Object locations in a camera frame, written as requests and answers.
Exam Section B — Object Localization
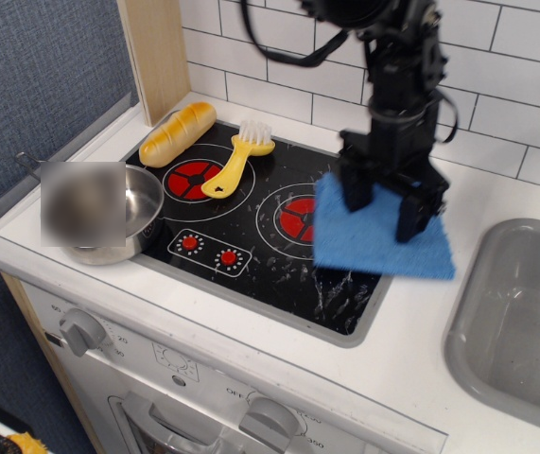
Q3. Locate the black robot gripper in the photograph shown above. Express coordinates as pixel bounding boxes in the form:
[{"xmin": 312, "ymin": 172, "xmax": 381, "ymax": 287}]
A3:
[{"xmin": 339, "ymin": 106, "xmax": 449, "ymax": 243}]

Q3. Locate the blue microfiber cloth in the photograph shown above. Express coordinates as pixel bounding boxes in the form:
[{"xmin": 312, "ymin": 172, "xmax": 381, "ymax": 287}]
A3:
[{"xmin": 312, "ymin": 173, "xmax": 456, "ymax": 280}]

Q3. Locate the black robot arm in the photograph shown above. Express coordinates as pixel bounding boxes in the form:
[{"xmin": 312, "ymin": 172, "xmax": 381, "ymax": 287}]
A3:
[{"xmin": 302, "ymin": 1, "xmax": 449, "ymax": 243}]

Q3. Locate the black toy stove top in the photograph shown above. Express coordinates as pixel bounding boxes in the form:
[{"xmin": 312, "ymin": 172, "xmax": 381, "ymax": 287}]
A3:
[{"xmin": 137, "ymin": 122, "xmax": 392, "ymax": 347}]

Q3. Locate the yellow object at corner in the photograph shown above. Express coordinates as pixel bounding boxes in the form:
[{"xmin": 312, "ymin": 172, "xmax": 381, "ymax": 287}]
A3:
[{"xmin": 7, "ymin": 432, "xmax": 49, "ymax": 454}]

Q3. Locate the yellow dish brush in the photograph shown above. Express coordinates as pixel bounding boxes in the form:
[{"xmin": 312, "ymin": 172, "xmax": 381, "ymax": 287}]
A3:
[{"xmin": 200, "ymin": 120, "xmax": 275, "ymax": 199}]

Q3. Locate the grey sink basin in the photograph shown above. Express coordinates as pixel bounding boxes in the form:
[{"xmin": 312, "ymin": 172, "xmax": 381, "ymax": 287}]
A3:
[{"xmin": 444, "ymin": 218, "xmax": 540, "ymax": 427}]

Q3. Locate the yellow toy bread loaf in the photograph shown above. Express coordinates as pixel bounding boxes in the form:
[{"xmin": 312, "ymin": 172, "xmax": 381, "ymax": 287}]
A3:
[{"xmin": 139, "ymin": 102, "xmax": 217, "ymax": 168}]

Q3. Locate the stainless steel pot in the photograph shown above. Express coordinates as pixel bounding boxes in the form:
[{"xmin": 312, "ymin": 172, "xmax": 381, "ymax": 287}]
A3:
[{"xmin": 15, "ymin": 152, "xmax": 164, "ymax": 265}]

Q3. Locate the grey right oven knob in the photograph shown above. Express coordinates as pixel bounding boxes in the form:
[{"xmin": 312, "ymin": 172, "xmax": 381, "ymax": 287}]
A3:
[{"xmin": 238, "ymin": 397, "xmax": 300, "ymax": 453}]

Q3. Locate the grey oven knob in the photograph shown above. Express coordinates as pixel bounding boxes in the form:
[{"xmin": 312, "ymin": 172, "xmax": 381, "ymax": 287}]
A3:
[
  {"xmin": 60, "ymin": 308, "xmax": 106, "ymax": 358},
  {"xmin": 238, "ymin": 397, "xmax": 300, "ymax": 453}
]

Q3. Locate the white toy oven front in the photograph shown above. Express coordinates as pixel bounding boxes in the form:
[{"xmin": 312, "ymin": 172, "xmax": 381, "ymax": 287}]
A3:
[{"xmin": 18, "ymin": 281, "xmax": 327, "ymax": 454}]

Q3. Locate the grey left oven knob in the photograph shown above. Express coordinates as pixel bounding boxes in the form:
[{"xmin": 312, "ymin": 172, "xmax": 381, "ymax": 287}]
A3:
[{"xmin": 60, "ymin": 308, "xmax": 106, "ymax": 358}]

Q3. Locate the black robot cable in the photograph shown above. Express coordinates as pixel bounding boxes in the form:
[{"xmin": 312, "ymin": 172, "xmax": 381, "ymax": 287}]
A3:
[{"xmin": 239, "ymin": 0, "xmax": 350, "ymax": 68}]

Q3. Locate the wooden side post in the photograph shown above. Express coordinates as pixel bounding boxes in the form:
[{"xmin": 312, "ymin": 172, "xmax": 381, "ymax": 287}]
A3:
[{"xmin": 116, "ymin": 0, "xmax": 191, "ymax": 127}]

